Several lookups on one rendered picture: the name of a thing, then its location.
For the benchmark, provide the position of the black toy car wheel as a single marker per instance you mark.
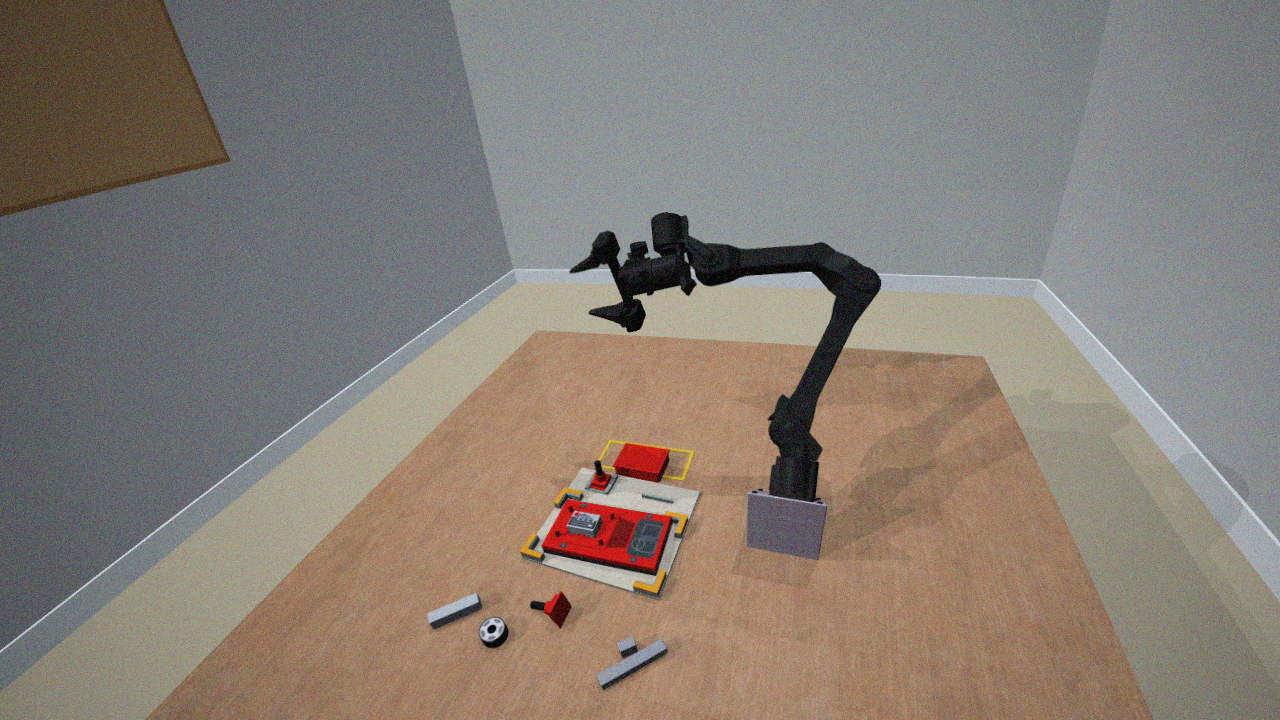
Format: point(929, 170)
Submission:
point(493, 632)

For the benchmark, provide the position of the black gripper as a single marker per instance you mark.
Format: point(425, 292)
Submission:
point(631, 280)

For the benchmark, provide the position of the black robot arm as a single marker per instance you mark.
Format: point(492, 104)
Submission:
point(795, 474)

